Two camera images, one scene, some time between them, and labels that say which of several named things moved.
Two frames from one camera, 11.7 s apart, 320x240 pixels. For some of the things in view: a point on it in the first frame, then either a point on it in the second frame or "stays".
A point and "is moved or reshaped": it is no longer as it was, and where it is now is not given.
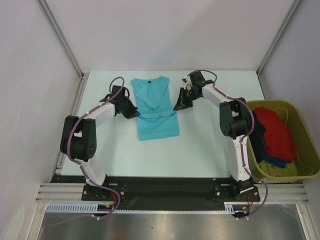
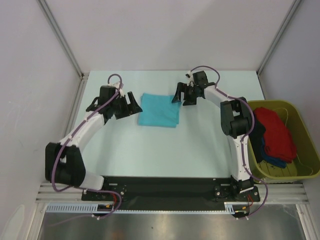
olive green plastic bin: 306,163 stays
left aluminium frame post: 62,37 stays
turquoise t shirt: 156,119 is moved or reshaped
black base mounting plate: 163,190 stays
